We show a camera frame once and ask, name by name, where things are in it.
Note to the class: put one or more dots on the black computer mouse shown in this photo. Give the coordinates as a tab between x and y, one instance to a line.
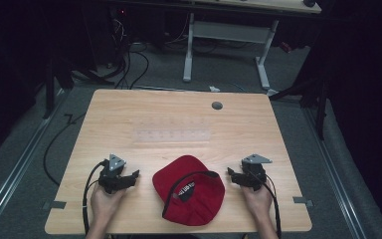
309	3

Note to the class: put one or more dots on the small red object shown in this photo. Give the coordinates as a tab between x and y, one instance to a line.
285	47

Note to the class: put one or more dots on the red baseball cap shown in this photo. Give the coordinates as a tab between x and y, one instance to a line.
195	199

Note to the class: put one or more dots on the black metal stand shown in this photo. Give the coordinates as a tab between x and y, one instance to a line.
51	86
311	96

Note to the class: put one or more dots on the metal floor rail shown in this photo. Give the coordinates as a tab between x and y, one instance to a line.
335	172
16	166

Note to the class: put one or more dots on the white metal frame desk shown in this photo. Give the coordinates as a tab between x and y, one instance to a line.
225	31

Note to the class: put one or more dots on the small white floor scrap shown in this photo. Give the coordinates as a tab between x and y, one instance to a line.
214	88

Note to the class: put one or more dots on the person's left hand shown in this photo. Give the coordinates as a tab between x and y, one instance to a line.
104	204

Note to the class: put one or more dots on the gray tape piece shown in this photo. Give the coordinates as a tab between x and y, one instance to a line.
54	204
303	200

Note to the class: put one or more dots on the person's right hand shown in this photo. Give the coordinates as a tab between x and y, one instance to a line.
257	200

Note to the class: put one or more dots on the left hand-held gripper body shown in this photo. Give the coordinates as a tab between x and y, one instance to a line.
114	179

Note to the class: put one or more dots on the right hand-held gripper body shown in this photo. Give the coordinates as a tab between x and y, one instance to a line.
253	174

